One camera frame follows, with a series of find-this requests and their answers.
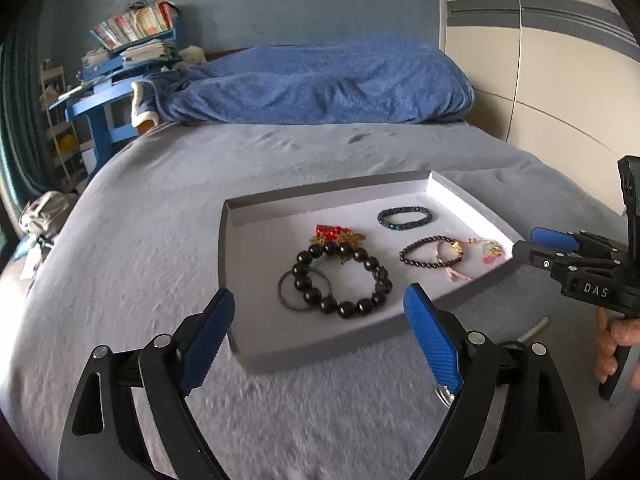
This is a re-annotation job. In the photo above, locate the teal curtain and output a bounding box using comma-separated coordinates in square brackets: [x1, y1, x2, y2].
[0, 25, 56, 221]

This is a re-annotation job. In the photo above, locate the beige wardrobe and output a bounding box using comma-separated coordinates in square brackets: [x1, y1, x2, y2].
[437, 0, 640, 211]

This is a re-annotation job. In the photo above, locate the blue desk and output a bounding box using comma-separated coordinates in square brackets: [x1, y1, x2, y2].
[47, 15, 182, 172]

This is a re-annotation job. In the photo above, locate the row of books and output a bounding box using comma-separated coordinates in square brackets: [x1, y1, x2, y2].
[90, 1, 181, 51]

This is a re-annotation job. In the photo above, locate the dark garnet bead bracelet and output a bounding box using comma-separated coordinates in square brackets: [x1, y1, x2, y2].
[399, 237, 463, 269]

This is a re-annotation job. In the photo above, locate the person's right hand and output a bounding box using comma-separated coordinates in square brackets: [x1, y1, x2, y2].
[594, 307, 640, 391]

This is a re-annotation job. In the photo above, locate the pink cord bracelet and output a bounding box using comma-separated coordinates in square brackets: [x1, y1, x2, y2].
[435, 237, 504, 284]

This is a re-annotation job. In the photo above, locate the large black bead bracelet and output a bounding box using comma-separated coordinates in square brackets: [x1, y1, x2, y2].
[290, 242, 394, 320]

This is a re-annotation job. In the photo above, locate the white storage rack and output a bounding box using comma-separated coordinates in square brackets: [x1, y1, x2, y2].
[39, 60, 89, 187]

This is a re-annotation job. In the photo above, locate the blue black bead bracelet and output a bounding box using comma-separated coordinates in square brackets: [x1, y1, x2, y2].
[377, 206, 434, 231]

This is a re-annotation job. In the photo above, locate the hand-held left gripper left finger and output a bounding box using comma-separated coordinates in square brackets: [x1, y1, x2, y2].
[57, 287, 236, 480]

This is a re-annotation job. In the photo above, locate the metal hoop bangle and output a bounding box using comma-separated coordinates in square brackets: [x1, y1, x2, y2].
[277, 267, 334, 314]

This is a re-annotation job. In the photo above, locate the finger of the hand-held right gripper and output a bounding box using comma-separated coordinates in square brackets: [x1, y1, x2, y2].
[530, 226, 624, 257]
[511, 241, 569, 272]

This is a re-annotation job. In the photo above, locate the pearl hairpin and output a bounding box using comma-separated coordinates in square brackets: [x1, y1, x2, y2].
[517, 317, 551, 346]

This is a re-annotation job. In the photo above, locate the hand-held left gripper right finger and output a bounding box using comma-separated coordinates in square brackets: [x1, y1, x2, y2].
[402, 282, 586, 480]

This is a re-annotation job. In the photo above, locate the blue blanket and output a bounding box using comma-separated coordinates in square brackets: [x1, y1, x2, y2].
[132, 35, 476, 127]

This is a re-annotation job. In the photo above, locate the stack of papers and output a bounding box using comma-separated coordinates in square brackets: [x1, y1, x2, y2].
[82, 40, 181, 69]

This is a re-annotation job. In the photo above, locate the white and grey bundle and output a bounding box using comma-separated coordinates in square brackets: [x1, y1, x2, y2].
[19, 190, 77, 242]

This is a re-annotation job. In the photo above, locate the grey cardboard box tray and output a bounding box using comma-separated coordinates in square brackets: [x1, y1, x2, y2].
[218, 170, 523, 373]

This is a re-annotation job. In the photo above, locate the red bead gold charm bracelet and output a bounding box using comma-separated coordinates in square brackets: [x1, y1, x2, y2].
[309, 223, 369, 266]

